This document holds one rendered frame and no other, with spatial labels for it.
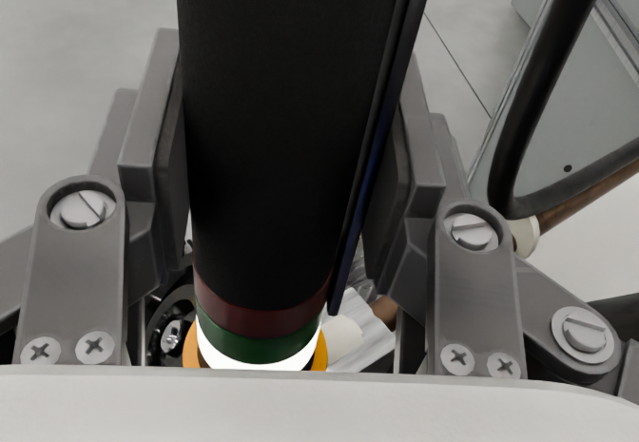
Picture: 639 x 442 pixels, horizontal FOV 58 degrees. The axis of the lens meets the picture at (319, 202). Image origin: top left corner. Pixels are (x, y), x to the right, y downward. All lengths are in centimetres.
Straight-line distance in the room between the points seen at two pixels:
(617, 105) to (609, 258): 81
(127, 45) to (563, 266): 247
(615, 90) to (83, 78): 203
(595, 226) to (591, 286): 6
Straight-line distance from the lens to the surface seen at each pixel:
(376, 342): 22
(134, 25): 296
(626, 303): 32
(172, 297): 39
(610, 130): 133
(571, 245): 56
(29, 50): 286
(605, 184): 32
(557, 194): 27
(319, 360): 18
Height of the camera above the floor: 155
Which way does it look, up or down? 47 degrees down
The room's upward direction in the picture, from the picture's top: 10 degrees clockwise
